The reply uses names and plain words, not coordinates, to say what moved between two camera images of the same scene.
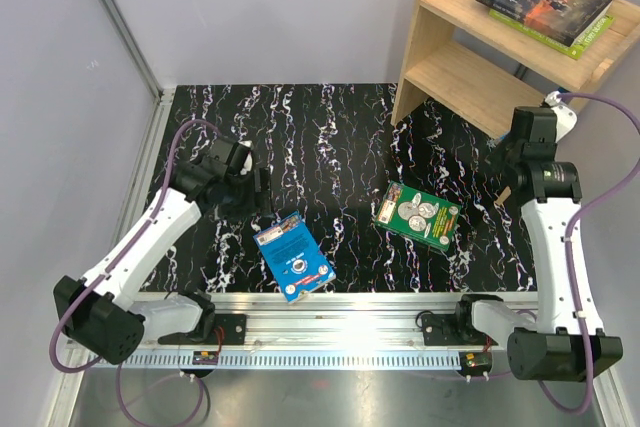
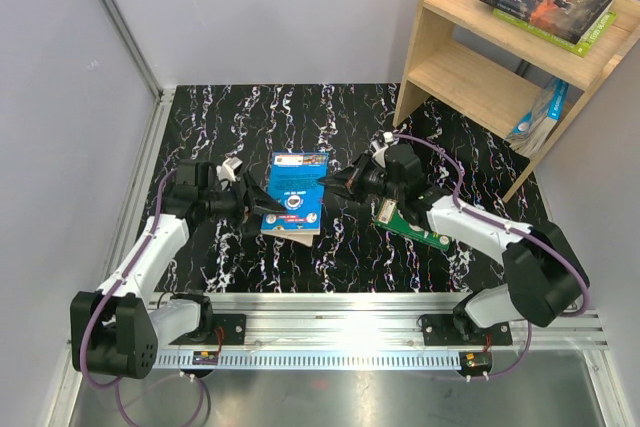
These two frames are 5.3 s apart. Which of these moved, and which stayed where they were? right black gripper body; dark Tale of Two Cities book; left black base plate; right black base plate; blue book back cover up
Moved: blue book back cover up; right black gripper body
Stayed: right black base plate; dark Tale of Two Cities book; left black base plate
